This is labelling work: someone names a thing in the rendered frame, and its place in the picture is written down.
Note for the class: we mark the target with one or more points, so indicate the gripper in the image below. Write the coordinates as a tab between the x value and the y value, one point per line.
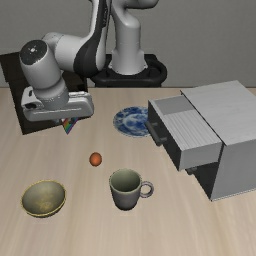
78	105

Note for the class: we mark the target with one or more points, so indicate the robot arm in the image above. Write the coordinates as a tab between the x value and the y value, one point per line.
128	43

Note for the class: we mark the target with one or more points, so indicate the rainbow cake wedge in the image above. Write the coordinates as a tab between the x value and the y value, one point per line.
70	125

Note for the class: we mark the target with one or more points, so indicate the blue and white plate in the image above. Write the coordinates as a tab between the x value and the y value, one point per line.
130	121

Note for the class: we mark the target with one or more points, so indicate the orange fruit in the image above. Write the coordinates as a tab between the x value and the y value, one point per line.
95	159

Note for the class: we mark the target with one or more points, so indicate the grey-green mug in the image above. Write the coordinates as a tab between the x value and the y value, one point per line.
125	191

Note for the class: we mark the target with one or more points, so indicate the olive green bowl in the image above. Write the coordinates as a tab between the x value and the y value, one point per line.
43	199

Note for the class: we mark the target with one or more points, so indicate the grey cabinet drawer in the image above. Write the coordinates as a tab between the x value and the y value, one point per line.
186	130

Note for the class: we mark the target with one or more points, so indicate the grey cabinet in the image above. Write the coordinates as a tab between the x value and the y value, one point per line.
230	113

